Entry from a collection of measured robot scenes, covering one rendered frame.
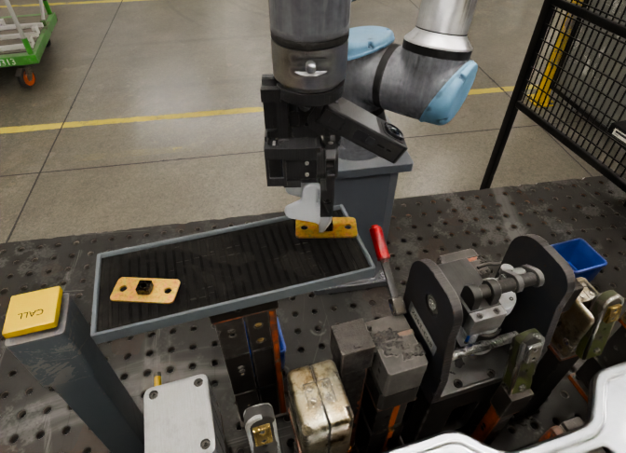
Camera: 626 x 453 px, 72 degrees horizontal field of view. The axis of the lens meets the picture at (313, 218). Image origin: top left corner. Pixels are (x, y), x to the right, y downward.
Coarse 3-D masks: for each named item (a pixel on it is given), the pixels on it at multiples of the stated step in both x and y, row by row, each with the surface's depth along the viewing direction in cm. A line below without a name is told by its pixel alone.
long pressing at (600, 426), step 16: (608, 368) 66; (624, 368) 66; (592, 384) 64; (608, 384) 64; (624, 384) 64; (592, 400) 62; (608, 400) 62; (624, 400) 62; (592, 416) 61; (608, 416) 61; (624, 416) 61; (448, 432) 59; (576, 432) 59; (592, 432) 59; (608, 432) 59; (624, 432) 59; (400, 448) 57; (416, 448) 57; (432, 448) 58; (448, 448) 58; (464, 448) 58; (480, 448) 57; (496, 448) 58; (528, 448) 57; (544, 448) 57; (560, 448) 57; (576, 448) 58; (592, 448) 58; (608, 448) 58; (624, 448) 58
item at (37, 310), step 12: (48, 288) 57; (60, 288) 57; (12, 300) 56; (24, 300) 56; (36, 300) 56; (48, 300) 56; (60, 300) 57; (12, 312) 54; (24, 312) 54; (36, 312) 54; (48, 312) 54; (12, 324) 53; (24, 324) 53; (36, 324) 53; (48, 324) 54; (12, 336) 53
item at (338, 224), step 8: (296, 224) 60; (304, 224) 60; (312, 224) 60; (336, 224) 60; (344, 224) 60; (352, 224) 60; (296, 232) 58; (304, 232) 58; (312, 232) 58; (320, 232) 58; (328, 232) 58; (336, 232) 58; (344, 232) 58; (352, 232) 58
